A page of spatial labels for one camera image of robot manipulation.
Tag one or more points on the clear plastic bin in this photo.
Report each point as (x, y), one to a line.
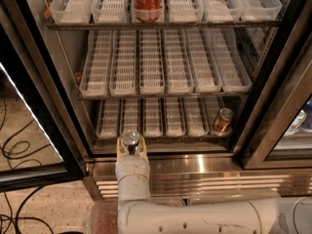
(230, 196)
(102, 218)

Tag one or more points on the left clear plastic bin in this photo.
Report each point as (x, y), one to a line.
(102, 218)

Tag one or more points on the steel fridge bottom grille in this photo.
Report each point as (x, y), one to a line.
(183, 176)

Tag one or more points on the middle wire fridge shelf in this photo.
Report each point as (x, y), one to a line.
(166, 95)

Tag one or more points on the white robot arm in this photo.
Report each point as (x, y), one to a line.
(229, 214)

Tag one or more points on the red cola can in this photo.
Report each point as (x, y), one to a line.
(147, 10)

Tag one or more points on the white bottle behind door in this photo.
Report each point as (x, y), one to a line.
(296, 123)

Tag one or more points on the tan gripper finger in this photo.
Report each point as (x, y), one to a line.
(142, 149)
(120, 149)

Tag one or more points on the copper orange can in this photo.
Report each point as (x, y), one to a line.
(223, 122)

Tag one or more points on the wire fridge shelf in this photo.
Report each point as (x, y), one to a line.
(166, 95)
(168, 139)
(162, 25)

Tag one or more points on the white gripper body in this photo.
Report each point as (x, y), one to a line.
(133, 167)

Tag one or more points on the top wire fridge shelf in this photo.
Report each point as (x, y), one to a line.
(162, 25)

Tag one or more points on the right closed fridge door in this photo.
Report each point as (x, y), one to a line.
(280, 92)

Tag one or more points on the right clear plastic bin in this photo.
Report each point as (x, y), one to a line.
(230, 196)

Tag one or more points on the bottom wire fridge shelf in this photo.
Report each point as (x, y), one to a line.
(168, 139)

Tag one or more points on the open glass fridge door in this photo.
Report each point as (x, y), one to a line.
(43, 139)

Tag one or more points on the blue silver redbull can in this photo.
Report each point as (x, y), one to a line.
(130, 141)

